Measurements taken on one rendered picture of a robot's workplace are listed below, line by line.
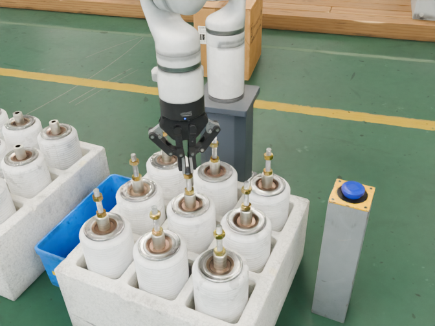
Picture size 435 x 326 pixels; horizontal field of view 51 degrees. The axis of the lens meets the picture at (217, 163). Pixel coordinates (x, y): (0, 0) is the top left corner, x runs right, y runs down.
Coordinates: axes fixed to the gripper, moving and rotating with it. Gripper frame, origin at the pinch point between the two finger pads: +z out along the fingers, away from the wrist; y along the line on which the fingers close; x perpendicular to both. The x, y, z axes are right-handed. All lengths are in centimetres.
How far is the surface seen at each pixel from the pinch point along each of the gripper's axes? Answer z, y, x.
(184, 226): 11.4, -1.7, -4.5
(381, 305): 35, 39, -12
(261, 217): 9.8, 12.8, -6.6
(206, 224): 12.0, 2.6, -4.1
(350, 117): 35, 65, 67
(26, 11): 36, -77, 230
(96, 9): 33, -33, 213
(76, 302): 24.9, -24.1, -7.6
